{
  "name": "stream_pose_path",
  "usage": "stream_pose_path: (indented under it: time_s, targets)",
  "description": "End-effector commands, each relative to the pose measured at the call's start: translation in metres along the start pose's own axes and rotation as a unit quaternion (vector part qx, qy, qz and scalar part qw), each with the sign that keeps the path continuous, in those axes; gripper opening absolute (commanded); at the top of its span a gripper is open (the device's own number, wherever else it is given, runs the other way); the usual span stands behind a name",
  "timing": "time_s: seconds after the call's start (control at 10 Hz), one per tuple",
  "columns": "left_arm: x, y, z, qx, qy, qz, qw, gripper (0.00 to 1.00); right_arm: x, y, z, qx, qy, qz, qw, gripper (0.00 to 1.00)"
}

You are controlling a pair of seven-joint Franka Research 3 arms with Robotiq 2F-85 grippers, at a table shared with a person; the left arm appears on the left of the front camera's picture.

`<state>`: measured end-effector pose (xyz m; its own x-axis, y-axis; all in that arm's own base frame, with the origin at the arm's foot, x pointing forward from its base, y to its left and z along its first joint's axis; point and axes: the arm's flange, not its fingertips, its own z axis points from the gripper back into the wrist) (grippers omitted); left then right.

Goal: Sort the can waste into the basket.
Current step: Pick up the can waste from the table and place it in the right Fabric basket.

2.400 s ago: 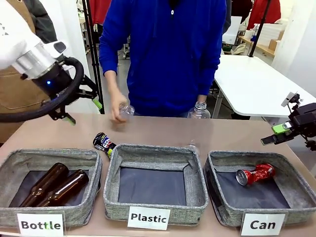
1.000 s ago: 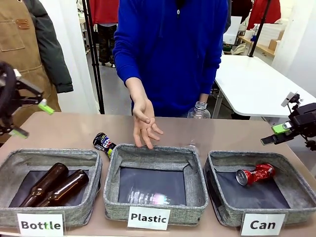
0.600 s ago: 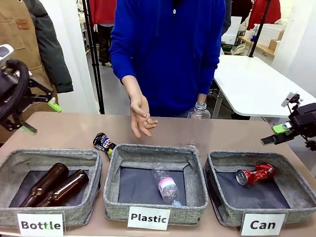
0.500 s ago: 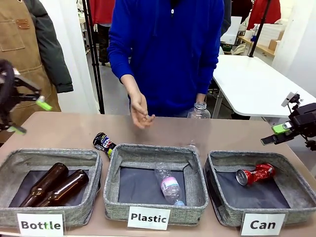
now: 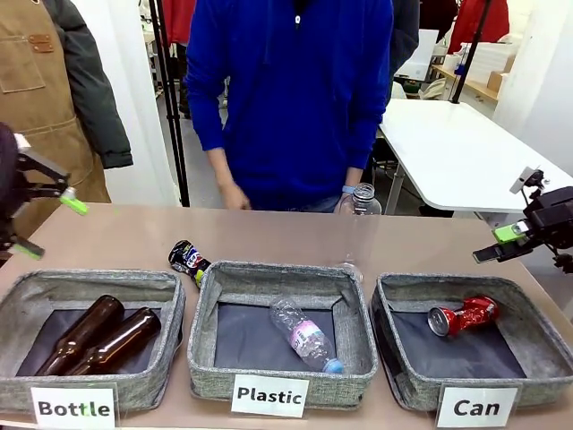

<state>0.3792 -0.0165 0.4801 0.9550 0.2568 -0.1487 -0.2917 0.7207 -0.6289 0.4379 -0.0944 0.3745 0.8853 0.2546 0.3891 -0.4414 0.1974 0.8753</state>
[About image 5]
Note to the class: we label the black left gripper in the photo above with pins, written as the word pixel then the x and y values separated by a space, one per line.
pixel 6 165

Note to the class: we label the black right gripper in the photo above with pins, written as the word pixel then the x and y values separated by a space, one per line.
pixel 553 219

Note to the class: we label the crushed red can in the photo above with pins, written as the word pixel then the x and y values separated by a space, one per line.
pixel 470 315

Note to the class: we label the brown glass bottle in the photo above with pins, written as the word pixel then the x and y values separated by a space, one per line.
pixel 121 340
pixel 85 331

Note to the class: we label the large clear plastic bottle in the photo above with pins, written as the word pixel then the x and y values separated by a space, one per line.
pixel 365 203

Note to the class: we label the clear plastic bottle pink label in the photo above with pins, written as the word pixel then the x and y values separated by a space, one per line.
pixel 309 338

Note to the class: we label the person's left forearm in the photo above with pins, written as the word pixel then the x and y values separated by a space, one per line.
pixel 367 143

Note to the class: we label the person's right forearm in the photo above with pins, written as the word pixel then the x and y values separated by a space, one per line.
pixel 219 157

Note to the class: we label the grey fabric basket Can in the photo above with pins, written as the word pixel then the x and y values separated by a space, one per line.
pixel 537 313

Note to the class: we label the crushed black Pepsi can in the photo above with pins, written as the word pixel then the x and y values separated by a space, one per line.
pixel 190 262

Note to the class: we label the white Can label sign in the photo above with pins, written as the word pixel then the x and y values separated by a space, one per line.
pixel 476 406

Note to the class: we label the grey fabric basket Bottle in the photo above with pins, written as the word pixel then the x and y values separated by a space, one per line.
pixel 170 340

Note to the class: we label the grey fabric basket Plastic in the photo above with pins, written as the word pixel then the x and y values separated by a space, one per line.
pixel 282 389

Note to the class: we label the person's left hand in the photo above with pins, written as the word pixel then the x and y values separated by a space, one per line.
pixel 345 201

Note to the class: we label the person's right hand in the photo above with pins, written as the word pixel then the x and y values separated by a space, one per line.
pixel 235 195

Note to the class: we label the white table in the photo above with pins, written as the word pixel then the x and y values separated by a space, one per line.
pixel 461 152

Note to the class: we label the person in brown apron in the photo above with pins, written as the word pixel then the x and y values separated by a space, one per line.
pixel 45 89

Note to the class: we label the cardboard box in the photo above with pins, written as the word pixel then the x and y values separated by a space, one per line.
pixel 498 80

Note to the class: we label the blue wristband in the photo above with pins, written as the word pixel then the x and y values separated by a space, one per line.
pixel 348 188

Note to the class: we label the black tripod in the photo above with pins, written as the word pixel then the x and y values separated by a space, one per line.
pixel 172 112

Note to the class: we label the stack of white boxes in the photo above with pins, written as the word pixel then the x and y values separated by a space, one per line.
pixel 492 54

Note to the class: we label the black stand pole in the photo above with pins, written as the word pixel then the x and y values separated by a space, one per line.
pixel 465 49

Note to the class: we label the white Bottle label sign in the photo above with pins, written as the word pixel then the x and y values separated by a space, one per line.
pixel 74 407

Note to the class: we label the white box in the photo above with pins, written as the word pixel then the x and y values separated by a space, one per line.
pixel 421 54

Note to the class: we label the red hanging garment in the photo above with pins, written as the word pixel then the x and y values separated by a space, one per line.
pixel 481 20
pixel 177 20

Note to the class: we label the person in dark jacket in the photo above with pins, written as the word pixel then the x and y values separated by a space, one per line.
pixel 403 31

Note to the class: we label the person in blue hoodie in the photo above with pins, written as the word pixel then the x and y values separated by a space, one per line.
pixel 291 89

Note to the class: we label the white Plastic label sign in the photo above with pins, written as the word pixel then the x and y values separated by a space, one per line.
pixel 270 395

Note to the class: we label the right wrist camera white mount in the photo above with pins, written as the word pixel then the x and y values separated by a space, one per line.
pixel 528 179

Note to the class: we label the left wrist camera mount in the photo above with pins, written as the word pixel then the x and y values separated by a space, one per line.
pixel 22 142

